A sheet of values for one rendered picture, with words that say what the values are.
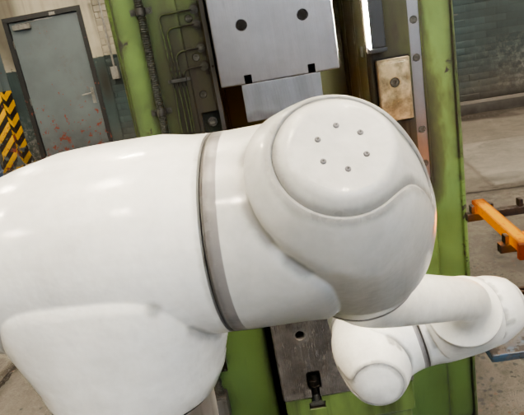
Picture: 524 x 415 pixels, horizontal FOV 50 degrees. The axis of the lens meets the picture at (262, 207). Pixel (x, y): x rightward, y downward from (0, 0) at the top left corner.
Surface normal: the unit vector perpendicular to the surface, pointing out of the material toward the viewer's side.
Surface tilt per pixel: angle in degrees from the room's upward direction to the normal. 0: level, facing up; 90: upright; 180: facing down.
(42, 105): 90
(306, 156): 50
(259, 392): 90
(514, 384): 0
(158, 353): 100
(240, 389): 90
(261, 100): 90
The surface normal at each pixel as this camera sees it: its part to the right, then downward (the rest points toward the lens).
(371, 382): -0.15, 0.18
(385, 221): 0.48, 0.47
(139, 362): 0.15, 0.37
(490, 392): -0.16, -0.94
